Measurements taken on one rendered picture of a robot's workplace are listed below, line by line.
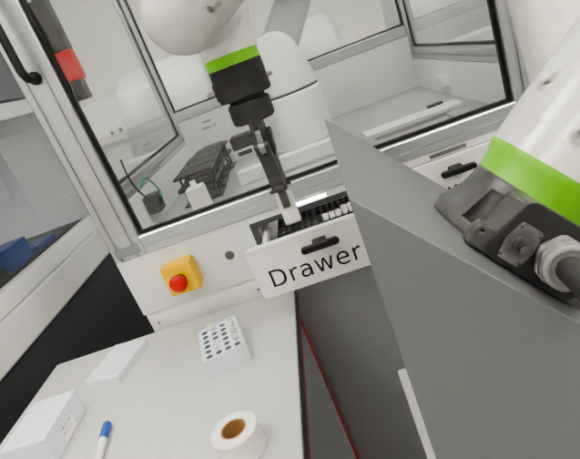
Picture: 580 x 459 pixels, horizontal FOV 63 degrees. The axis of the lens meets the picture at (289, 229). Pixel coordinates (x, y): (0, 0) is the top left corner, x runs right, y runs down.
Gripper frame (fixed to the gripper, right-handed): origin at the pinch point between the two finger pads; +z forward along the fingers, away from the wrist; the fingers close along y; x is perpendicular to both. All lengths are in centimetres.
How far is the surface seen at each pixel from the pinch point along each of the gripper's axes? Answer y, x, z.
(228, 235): -16.6, -16.7, 7.4
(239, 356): 9.5, -17.3, 21.8
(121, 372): 1.4, -44.8, 22.2
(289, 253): -0.8, -3.2, 9.7
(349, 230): -0.9, 9.2, 9.2
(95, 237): -76, -77, 11
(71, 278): -51, -77, 15
